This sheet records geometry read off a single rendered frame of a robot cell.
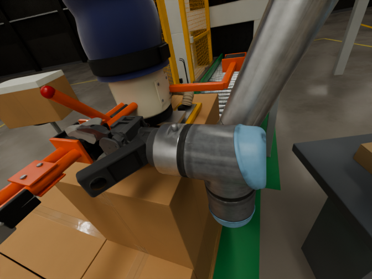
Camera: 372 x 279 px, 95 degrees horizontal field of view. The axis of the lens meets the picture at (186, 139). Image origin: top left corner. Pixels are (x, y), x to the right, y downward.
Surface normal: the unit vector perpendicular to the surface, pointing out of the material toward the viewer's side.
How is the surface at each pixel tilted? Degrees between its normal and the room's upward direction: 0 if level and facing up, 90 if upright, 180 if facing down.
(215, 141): 30
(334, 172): 0
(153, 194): 0
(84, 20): 74
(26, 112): 90
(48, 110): 90
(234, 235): 0
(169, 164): 78
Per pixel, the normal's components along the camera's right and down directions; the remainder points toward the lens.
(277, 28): -0.65, 0.40
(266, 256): -0.17, -0.79
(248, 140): -0.25, -0.50
